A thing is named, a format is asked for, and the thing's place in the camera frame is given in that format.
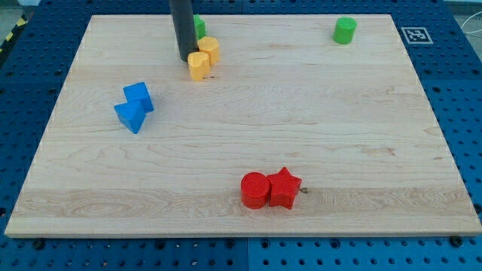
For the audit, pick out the yellow black hazard tape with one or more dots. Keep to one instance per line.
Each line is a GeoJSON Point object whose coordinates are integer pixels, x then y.
{"type": "Point", "coordinates": [12, 37]}

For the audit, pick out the green cylinder block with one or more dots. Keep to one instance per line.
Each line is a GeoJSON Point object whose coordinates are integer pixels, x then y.
{"type": "Point", "coordinates": [344, 30]}

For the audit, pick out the blue triangle block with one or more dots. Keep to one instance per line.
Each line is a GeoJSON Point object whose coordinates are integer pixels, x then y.
{"type": "Point", "coordinates": [131, 115]}

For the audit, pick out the red cylinder block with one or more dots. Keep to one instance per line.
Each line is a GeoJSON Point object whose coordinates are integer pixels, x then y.
{"type": "Point", "coordinates": [255, 190]}

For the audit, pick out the white fiducial marker tag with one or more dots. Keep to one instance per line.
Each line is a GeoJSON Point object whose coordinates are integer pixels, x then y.
{"type": "Point", "coordinates": [416, 35]}

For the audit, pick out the light wooden board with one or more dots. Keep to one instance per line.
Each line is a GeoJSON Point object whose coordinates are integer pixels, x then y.
{"type": "Point", "coordinates": [352, 121]}

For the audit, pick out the blue cube block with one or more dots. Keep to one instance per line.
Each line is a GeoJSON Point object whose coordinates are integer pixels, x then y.
{"type": "Point", "coordinates": [139, 93]}

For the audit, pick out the green block behind rod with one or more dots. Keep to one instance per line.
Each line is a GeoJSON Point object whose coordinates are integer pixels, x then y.
{"type": "Point", "coordinates": [200, 26]}

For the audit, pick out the yellow heart block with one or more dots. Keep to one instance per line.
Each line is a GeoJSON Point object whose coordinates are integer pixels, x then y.
{"type": "Point", "coordinates": [199, 65]}

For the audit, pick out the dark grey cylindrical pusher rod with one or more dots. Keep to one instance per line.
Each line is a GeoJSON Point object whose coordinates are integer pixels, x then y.
{"type": "Point", "coordinates": [183, 21]}

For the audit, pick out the red star block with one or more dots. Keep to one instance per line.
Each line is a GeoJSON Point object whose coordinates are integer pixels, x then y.
{"type": "Point", "coordinates": [284, 188]}

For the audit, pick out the yellow hexagon block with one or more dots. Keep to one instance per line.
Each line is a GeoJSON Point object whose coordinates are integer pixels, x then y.
{"type": "Point", "coordinates": [210, 46]}

